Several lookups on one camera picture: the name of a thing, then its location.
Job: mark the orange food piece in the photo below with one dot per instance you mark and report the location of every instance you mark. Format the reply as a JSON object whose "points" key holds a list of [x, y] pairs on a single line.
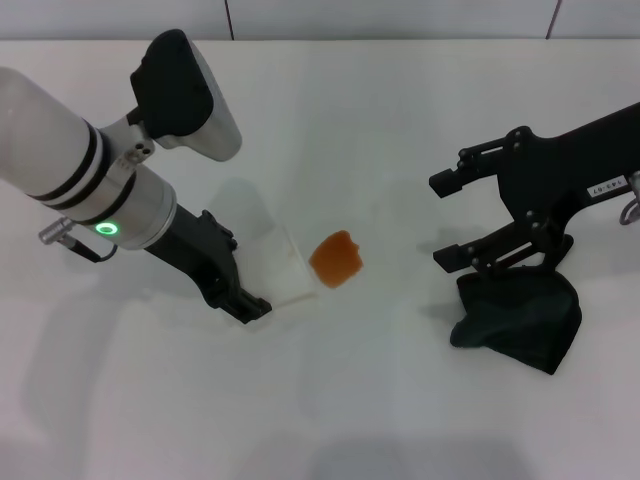
{"points": [[335, 260]]}

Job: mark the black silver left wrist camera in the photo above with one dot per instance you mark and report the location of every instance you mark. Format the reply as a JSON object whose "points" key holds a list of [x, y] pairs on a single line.
{"points": [[185, 90]]}

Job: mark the dark blue rag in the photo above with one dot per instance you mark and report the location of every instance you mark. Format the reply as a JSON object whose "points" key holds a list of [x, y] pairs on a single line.
{"points": [[515, 320]]}

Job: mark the white paper cup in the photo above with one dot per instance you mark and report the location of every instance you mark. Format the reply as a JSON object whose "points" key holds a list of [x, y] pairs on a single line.
{"points": [[282, 270]]}

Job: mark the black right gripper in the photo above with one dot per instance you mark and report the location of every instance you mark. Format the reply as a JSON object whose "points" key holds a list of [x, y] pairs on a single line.
{"points": [[555, 175]]}

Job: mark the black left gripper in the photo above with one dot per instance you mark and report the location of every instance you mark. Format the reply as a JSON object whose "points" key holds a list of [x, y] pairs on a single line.
{"points": [[190, 240]]}

